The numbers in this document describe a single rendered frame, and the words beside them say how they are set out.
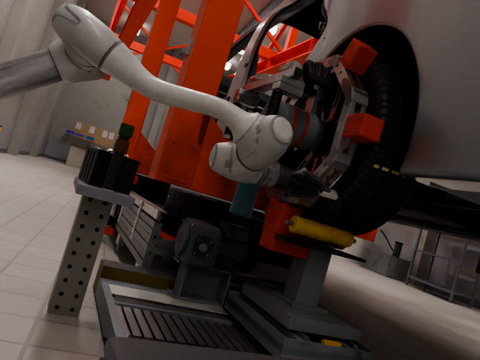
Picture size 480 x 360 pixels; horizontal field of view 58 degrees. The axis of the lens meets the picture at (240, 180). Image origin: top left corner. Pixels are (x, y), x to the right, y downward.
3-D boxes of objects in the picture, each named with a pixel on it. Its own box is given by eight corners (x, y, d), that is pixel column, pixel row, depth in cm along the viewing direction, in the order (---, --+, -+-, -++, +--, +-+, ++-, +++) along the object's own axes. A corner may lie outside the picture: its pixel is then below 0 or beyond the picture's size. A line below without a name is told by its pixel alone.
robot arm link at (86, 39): (125, 31, 115) (126, 48, 128) (70, -17, 112) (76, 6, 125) (93, 66, 113) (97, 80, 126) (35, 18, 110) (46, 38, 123)
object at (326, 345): (368, 377, 145) (376, 349, 146) (278, 365, 132) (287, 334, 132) (295, 323, 192) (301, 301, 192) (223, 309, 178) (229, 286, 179)
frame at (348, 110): (337, 214, 134) (383, 50, 137) (320, 209, 131) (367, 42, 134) (263, 197, 184) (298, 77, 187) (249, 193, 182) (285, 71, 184)
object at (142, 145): (186, 186, 386) (196, 150, 387) (128, 170, 366) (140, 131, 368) (181, 185, 401) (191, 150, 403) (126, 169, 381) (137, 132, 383)
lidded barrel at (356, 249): (366, 266, 867) (376, 230, 871) (341, 259, 849) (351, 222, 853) (350, 259, 926) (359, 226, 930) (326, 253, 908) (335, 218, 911)
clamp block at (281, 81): (301, 98, 135) (306, 82, 136) (277, 88, 132) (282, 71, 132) (293, 99, 140) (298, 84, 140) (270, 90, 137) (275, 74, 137)
